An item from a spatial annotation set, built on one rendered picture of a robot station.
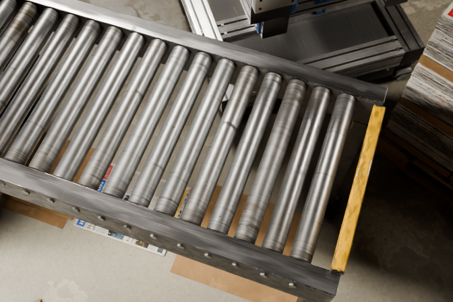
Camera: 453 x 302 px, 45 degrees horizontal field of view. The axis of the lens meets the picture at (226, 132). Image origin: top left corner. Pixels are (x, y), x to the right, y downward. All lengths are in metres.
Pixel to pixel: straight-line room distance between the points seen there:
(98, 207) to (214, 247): 0.28
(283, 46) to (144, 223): 1.18
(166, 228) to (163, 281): 0.81
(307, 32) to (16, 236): 1.38
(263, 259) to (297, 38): 1.23
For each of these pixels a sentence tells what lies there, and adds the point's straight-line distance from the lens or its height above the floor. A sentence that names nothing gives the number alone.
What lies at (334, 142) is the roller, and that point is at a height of 0.80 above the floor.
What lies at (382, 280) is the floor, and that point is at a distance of 2.09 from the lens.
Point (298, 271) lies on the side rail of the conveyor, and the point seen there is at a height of 0.80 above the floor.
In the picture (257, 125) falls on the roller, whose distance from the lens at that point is 1.33.
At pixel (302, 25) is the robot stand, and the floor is 0.21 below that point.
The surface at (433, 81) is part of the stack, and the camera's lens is 1.79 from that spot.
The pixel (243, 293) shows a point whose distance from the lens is 2.00.
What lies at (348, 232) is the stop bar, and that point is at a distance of 1.23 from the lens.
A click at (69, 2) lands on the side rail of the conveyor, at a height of 0.80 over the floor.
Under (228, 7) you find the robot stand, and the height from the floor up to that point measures 0.21.
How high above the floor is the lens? 1.96
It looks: 62 degrees down
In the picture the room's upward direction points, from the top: straight up
